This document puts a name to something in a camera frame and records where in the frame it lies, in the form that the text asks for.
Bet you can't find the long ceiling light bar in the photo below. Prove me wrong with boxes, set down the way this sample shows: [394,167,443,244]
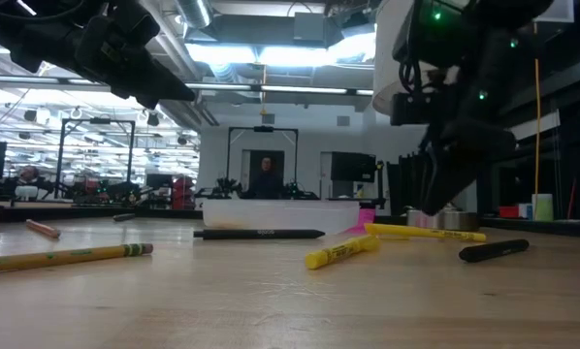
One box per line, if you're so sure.
[0,72,374,97]

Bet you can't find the silver air duct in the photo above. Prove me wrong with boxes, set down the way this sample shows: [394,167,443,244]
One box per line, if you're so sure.
[173,0,214,30]

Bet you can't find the clear plastic supply box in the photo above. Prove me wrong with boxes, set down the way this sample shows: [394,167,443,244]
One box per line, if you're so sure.
[202,199,361,237]

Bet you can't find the black aluminium table frame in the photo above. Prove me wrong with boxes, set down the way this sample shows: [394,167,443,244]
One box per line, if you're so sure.
[0,203,580,239]

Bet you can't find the thick yellow highlighter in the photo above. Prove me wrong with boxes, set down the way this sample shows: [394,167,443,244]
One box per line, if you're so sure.
[305,235,382,271]

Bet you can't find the hanging yellow cable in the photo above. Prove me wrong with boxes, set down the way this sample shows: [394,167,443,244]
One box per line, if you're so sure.
[533,23,542,219]

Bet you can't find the black folding panels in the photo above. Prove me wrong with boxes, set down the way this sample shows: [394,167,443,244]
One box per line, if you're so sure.
[385,152,430,215]

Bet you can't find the black pen white print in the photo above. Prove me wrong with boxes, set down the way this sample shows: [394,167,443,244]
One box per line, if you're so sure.
[193,228,327,241]

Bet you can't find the black gantry frame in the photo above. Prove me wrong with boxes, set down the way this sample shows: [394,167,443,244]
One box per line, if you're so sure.
[225,125,300,198]
[53,117,137,201]

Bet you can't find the person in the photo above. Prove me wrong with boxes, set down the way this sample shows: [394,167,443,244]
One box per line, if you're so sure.
[6,164,47,198]
[247,155,287,200]

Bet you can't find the pale green roll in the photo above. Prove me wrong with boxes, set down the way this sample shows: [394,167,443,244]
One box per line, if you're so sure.
[532,193,555,223]

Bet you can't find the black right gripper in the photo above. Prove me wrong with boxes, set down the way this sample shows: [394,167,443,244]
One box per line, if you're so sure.
[418,62,517,216]

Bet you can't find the grey ceiling unit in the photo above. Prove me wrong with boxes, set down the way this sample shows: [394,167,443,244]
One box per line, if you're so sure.
[293,12,327,43]

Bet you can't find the red rod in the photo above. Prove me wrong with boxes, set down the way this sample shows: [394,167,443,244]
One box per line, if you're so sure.
[566,177,578,221]

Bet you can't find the short wooden pencil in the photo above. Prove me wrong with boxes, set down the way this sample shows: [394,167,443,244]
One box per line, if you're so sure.
[25,218,62,239]

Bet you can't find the yellow pencil green ferrule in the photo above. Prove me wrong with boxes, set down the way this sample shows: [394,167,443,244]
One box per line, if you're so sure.
[0,242,154,275]

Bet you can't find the black marker pen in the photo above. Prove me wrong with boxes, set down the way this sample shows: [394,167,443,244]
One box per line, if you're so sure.
[458,238,531,265]

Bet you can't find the white shade table lamp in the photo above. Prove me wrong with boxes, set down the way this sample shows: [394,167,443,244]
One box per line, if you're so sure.
[371,0,480,232]

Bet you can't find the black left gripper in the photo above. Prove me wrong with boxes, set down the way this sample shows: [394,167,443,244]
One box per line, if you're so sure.
[74,0,197,110]

